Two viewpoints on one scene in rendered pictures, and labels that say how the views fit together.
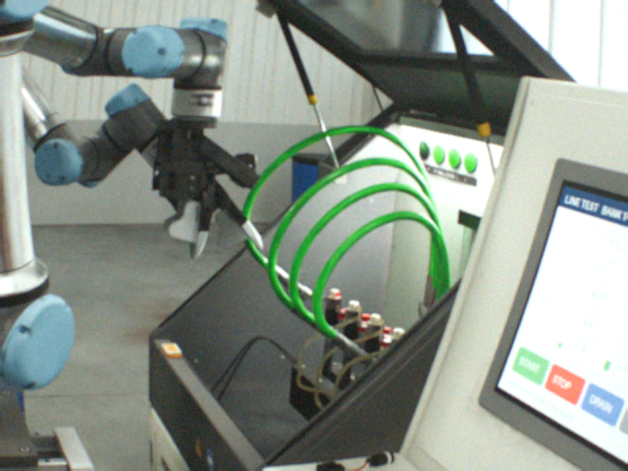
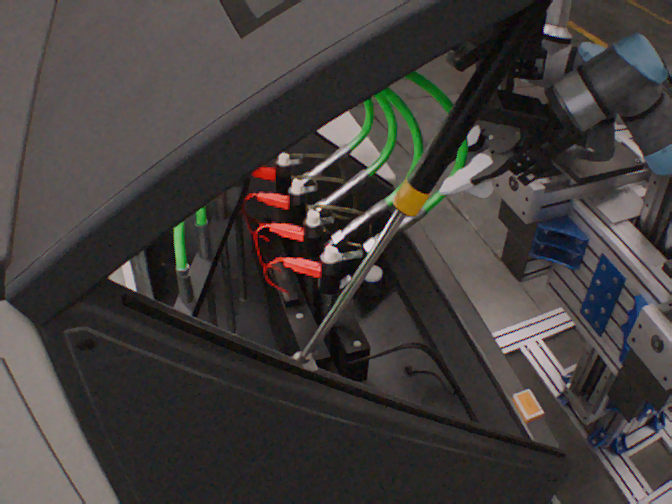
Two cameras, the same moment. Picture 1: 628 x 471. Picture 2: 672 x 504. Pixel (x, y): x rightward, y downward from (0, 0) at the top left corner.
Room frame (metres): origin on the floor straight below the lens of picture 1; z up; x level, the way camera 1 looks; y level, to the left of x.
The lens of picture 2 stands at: (2.15, 0.00, 1.72)
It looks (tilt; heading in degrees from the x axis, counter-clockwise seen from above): 41 degrees down; 184
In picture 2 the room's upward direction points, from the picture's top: 3 degrees clockwise
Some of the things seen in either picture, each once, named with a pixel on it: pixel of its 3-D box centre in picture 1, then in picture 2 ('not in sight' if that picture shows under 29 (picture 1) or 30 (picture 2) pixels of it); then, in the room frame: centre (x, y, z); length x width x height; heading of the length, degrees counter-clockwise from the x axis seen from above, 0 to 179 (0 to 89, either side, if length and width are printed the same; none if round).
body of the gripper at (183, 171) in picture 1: (186, 158); (513, 40); (1.23, 0.20, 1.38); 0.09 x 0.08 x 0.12; 114
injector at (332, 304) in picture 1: (323, 352); (336, 310); (1.47, -0.03, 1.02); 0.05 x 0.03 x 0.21; 114
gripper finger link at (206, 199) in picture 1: (203, 201); not in sight; (1.22, 0.17, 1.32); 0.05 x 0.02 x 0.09; 24
